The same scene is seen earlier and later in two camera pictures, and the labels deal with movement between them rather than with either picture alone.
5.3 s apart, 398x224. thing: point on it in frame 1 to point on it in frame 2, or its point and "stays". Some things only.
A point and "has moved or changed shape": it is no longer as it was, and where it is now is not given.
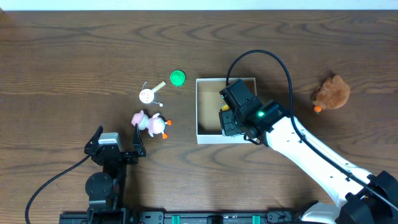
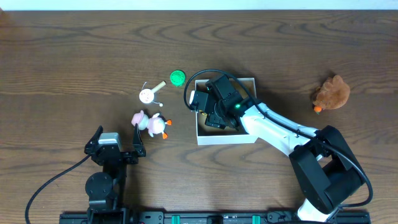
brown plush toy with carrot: (334, 94) stays
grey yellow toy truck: (225, 107) has moved or changed shape
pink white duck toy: (155, 125) stays
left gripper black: (115, 155) stays
